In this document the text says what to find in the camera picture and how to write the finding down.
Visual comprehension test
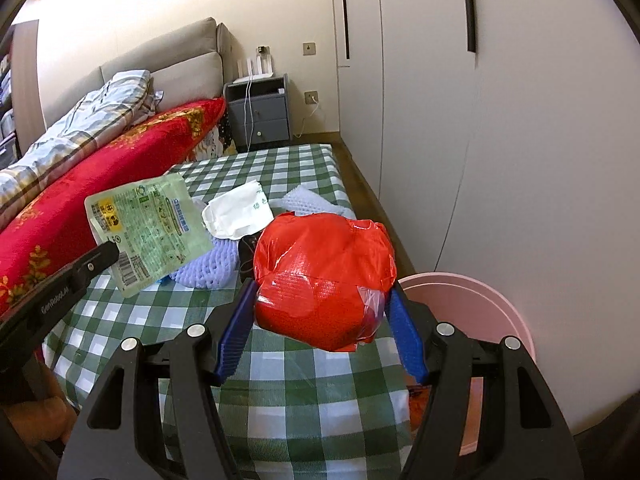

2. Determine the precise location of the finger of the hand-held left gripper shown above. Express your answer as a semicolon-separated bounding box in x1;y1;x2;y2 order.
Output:
62;241;121;293

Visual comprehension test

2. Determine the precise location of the floral bed sheet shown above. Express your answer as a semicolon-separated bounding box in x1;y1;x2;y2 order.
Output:
185;125;238;163

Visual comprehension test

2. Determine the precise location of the white cable at wall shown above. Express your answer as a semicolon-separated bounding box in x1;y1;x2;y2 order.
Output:
292;100;321;140

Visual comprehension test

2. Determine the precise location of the green snack packet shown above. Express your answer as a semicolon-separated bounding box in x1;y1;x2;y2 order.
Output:
84;171;215;298

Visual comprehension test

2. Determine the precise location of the red floral blanket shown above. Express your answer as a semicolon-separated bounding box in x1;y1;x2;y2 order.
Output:
0;97;228;318

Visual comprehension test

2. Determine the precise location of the white foam fruit net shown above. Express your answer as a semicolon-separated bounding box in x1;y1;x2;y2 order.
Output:
270;185;358;221

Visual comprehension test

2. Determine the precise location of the plaid quilt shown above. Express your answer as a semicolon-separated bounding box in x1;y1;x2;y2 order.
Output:
0;70;163;216

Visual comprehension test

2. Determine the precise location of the purple foam fruit net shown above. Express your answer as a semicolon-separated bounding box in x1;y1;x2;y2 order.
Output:
170;232;246;290

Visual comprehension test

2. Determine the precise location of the white router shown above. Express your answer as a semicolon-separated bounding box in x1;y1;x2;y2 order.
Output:
232;55;275;83

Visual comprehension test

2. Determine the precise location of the white wardrobe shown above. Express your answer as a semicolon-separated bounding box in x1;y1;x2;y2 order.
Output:
330;0;640;436

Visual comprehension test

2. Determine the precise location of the white cable on nightstand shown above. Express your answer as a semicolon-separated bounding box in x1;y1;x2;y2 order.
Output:
242;80;253;151

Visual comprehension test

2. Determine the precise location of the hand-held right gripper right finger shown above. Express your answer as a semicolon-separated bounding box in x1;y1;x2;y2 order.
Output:
387;282;586;480

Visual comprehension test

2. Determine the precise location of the beige padded headboard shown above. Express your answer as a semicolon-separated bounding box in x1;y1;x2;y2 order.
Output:
37;17;236;133

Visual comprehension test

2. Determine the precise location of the black and red wrapper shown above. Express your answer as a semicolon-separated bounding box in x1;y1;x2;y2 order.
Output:
236;232;261;281

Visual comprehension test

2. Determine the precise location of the pink plastic bin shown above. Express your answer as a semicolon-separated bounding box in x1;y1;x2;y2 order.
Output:
397;272;538;456

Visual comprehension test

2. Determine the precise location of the person's left hand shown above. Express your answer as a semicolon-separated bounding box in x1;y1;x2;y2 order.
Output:
0;360;76;456

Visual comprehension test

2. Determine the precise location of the green checked tablecloth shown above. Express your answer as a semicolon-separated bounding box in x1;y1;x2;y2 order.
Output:
42;142;416;480

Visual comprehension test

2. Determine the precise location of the red plastic bag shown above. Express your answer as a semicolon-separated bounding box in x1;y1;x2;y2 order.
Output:
252;211;398;353

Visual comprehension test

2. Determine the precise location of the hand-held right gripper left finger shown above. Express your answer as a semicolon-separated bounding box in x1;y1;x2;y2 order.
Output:
57;277;261;480

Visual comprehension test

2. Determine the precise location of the grey nightstand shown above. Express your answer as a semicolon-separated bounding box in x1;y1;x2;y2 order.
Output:
223;73;292;151

